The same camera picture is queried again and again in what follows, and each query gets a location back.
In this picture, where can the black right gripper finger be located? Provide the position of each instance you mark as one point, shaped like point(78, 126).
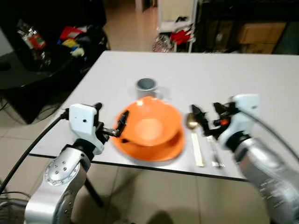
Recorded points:
point(218, 109)
point(199, 119)

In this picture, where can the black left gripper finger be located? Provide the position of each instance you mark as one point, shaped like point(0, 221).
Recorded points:
point(122, 122)
point(97, 107)

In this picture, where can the golden spoon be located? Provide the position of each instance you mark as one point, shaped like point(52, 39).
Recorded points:
point(191, 121)

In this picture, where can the orange bowl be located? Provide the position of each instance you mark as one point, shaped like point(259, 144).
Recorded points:
point(152, 123)

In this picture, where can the pale wooden chopsticks pair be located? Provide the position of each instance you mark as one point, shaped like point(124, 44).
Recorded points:
point(198, 150)

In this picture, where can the silver metal fork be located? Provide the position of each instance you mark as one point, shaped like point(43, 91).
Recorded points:
point(216, 153)

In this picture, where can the grey mug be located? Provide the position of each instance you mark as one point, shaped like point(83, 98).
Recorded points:
point(146, 87)

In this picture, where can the orange plate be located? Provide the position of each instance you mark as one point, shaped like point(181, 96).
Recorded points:
point(161, 151)

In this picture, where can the black table leg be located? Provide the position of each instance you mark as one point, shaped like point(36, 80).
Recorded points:
point(94, 192)

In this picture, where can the yellow packet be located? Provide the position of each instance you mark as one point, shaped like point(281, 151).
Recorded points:
point(69, 43)

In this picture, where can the black side cabinet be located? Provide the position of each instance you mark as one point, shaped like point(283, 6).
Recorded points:
point(28, 79)

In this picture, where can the red snack packet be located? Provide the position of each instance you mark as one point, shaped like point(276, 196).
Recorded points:
point(71, 31)

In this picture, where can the red cloth bag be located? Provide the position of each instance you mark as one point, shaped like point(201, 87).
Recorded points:
point(181, 36)

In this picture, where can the clear plastic bag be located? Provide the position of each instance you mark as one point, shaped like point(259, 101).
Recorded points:
point(161, 44)

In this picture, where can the brown cardboard box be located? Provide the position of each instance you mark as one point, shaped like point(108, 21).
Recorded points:
point(261, 33)

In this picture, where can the black shelf unit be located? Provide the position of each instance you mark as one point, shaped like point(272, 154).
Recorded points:
point(247, 23)

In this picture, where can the clear plastic bottle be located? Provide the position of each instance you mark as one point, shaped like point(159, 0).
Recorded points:
point(33, 37)

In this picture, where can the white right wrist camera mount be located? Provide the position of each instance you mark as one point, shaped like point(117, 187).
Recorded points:
point(242, 119)

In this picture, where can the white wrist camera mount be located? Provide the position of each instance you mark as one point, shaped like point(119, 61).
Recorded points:
point(242, 119)
point(83, 123)

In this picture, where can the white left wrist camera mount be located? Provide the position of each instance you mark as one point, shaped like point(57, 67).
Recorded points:
point(83, 123)

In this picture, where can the white chair frame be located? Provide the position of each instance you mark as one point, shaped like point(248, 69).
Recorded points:
point(176, 14)

